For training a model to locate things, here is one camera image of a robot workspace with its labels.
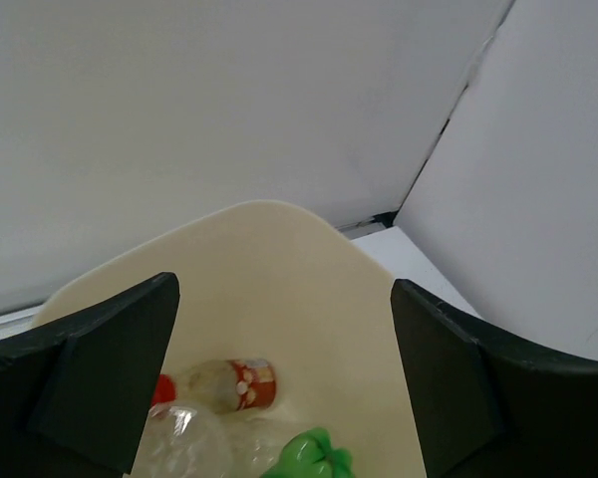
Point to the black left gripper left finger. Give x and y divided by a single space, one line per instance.
75 393

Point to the clear bottle blue cap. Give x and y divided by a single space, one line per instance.
183 439

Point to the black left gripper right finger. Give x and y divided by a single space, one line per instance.
488 403

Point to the red label bottle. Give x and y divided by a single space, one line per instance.
224 385

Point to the green plastic bottle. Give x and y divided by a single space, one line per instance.
311 454

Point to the beige plastic bin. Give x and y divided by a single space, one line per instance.
269 280

